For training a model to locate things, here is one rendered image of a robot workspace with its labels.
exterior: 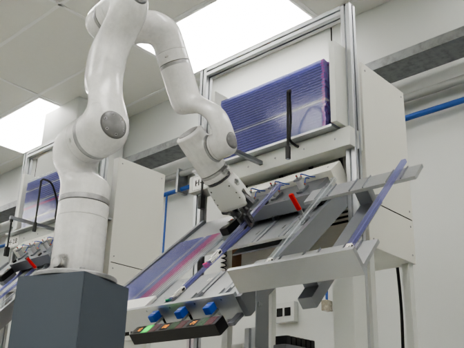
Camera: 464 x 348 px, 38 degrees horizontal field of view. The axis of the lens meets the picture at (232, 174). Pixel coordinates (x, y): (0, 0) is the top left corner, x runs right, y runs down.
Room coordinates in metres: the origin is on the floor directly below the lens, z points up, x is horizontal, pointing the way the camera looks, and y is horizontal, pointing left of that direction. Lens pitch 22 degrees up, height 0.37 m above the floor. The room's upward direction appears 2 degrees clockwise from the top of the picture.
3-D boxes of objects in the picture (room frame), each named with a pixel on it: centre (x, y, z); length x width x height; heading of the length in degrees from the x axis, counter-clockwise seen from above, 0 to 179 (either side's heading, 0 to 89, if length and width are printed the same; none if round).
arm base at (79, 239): (1.53, 0.35, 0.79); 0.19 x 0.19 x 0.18
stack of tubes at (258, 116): (2.30, -0.18, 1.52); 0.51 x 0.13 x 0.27; 47
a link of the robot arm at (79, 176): (1.55, 0.37, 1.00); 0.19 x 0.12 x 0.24; 40
